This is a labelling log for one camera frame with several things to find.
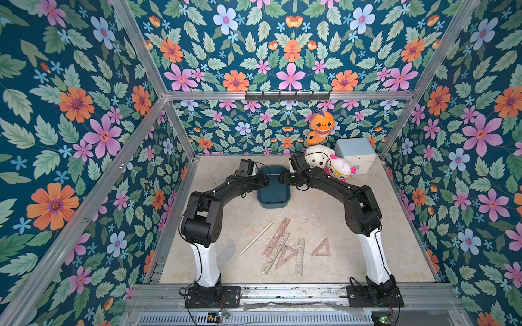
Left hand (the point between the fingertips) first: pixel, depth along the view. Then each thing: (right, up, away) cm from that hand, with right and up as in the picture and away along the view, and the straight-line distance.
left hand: (265, 178), depth 99 cm
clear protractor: (-16, -30, -15) cm, 37 cm away
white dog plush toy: (+25, +11, -5) cm, 28 cm away
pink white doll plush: (+35, +5, -6) cm, 36 cm away
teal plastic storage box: (+5, -8, -3) cm, 10 cm away
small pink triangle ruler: (+26, -30, -13) cm, 42 cm away
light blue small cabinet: (+48, +13, +2) cm, 49 cm away
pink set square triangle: (+10, -31, -15) cm, 36 cm away
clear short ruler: (+15, -33, -15) cm, 39 cm away
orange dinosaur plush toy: (+28, +27, -3) cm, 39 cm away
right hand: (+9, +1, +2) cm, 9 cm away
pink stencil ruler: (+5, -26, -10) cm, 28 cm away
